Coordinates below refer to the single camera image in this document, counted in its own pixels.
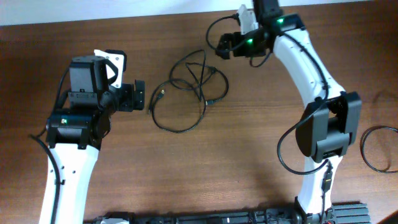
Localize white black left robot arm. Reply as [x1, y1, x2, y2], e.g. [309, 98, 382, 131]
[39, 50, 145, 223]

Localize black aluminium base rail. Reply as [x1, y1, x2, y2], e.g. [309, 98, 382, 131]
[89, 203, 371, 224]

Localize separated black usb cable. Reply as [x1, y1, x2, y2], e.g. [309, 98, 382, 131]
[359, 125, 398, 174]

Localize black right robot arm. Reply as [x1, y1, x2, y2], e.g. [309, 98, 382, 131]
[215, 1, 361, 223]

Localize black usb cables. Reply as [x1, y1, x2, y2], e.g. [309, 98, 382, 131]
[147, 49, 230, 134]

